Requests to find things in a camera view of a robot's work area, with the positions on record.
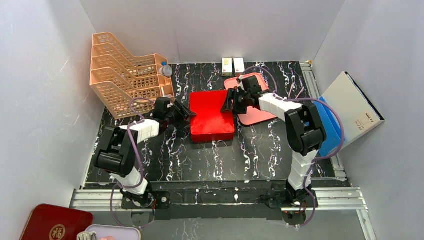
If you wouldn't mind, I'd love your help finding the aluminium rail frame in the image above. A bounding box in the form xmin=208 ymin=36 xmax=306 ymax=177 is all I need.
xmin=69 ymin=60 xmax=379 ymax=240

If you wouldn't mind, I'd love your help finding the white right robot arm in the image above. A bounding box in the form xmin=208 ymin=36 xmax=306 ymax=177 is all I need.
xmin=221 ymin=76 xmax=327 ymax=206

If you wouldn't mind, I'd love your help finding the red tin lid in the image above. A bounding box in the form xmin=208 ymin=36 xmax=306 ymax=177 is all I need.
xmin=189 ymin=90 xmax=235 ymax=133

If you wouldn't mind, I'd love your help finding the orange plastic file rack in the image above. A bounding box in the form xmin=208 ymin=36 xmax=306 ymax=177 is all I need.
xmin=89 ymin=32 xmax=175 ymax=120

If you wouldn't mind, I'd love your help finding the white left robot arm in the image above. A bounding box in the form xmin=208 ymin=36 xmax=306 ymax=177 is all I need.
xmin=94 ymin=97 xmax=196 ymax=209

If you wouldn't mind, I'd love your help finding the pink plastic tray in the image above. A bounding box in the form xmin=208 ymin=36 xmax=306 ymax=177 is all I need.
xmin=224 ymin=73 xmax=276 ymax=126

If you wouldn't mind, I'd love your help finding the dark red round tin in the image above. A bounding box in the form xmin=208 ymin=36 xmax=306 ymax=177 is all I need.
xmin=20 ymin=203 xmax=94 ymax=240

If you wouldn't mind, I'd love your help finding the blue folder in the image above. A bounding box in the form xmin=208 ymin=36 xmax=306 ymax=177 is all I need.
xmin=314 ymin=101 xmax=346 ymax=157

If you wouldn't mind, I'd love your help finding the plastic water bottle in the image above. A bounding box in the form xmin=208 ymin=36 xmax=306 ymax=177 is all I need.
xmin=159 ymin=61 xmax=173 ymax=78

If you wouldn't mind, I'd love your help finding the red chocolate box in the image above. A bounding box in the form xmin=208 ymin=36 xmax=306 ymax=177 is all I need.
xmin=191 ymin=131 xmax=235 ymax=143

